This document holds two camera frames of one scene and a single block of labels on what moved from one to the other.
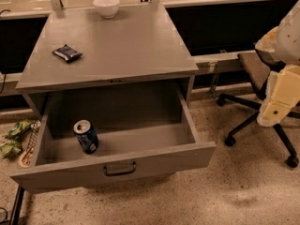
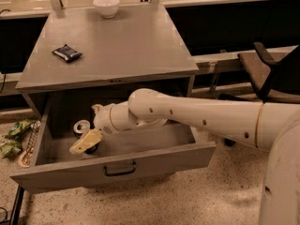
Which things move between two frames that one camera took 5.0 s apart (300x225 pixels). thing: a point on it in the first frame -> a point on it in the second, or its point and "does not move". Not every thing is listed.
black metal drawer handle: x=112 y=174 does not move
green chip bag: x=18 y=127 does not move
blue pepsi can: x=87 y=136 does not move
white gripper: x=289 y=37 -> x=102 y=119
